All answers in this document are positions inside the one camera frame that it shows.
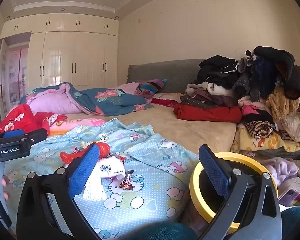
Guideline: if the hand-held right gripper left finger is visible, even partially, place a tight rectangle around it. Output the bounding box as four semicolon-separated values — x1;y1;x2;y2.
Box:
16;144;102;240

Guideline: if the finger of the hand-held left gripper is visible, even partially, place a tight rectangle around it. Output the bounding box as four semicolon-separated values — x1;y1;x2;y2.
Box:
25;128;48;145
0;129;25;139

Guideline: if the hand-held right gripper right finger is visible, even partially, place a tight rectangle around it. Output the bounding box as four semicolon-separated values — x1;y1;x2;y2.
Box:
197;144;283;240

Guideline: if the white foam net bundle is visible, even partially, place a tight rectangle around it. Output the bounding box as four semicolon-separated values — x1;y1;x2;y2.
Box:
82;157;127;202

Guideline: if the shiny red plastic wrapper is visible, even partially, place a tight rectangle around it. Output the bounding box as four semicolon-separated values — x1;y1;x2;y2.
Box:
59;142;111;165

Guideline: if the dark red candy wrapper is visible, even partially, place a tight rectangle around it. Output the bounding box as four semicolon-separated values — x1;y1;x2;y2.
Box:
109;154;127;163

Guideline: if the yellow rimmed trash bin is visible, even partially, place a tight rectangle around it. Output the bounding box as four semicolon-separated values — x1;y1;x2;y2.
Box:
189;152;278;233

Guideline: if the brown candy wrapper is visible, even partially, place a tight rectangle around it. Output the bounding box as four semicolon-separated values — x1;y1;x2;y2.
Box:
119;170;135;191

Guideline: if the person's left hand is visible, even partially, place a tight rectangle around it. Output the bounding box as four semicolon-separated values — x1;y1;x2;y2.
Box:
1;176;11;201

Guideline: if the red floral garment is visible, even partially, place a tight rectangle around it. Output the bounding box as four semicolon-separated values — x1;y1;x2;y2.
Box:
0;104;67;135

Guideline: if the pink red cartoon blanket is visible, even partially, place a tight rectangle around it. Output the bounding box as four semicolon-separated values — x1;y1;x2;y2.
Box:
49;118;107;136

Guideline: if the beige plush bedspread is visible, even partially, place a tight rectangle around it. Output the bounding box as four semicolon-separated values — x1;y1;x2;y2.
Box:
65;92;238;155

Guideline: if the red folded garment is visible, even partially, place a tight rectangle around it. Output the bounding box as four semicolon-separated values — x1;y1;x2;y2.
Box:
174;104;242;123

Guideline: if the door with pink cartoon curtain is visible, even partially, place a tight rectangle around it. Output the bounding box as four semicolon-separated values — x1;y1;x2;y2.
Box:
0;39;29;105

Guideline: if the brown striped knit garment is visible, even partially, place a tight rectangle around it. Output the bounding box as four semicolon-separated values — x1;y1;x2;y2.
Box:
245;120;273;138

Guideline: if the yellow cartoon blanket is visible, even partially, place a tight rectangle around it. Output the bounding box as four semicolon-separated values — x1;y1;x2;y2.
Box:
231;127;300;155

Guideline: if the blue cartoon cat blanket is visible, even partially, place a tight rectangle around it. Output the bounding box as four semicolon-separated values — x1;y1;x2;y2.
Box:
4;117;200;240

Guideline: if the lilac fluffy garment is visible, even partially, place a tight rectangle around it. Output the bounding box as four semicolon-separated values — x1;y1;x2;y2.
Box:
264;157;299;185

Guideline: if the blue floral quilt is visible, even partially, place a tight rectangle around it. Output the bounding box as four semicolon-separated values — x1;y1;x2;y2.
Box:
19;82;155;117

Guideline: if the cream wardrobe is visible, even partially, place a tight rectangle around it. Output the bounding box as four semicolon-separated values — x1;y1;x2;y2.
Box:
0;14;119;89

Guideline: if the red patterned cloth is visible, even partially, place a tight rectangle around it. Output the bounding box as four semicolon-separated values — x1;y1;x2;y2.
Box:
151;97;180;108

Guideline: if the pink cloth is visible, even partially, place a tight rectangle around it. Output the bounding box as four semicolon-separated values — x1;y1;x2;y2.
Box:
115;82;140;95

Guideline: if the pile of assorted clothes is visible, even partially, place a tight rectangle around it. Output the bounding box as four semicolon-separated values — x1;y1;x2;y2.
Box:
180;45;300;143

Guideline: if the grey padded headboard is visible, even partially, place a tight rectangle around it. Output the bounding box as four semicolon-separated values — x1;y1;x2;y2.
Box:
126;59;205;94

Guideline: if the striped pillow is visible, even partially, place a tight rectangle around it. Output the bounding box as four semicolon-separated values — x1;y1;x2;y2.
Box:
137;79;168;94

